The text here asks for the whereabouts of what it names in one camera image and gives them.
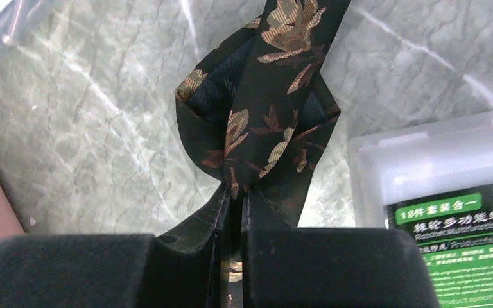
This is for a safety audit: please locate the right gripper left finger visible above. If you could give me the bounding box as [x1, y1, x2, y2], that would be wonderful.
[0, 185, 230, 307]

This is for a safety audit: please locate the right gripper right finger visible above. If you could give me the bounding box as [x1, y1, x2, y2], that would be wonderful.
[242, 191, 439, 307]

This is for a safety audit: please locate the black gold patterned tie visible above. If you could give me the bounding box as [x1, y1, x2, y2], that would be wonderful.
[157, 0, 352, 308]

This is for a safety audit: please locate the green screw bit box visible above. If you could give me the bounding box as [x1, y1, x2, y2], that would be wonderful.
[348, 111, 493, 307]

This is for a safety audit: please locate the clear plastic organizer box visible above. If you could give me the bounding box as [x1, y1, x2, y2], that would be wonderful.
[0, 0, 63, 61]

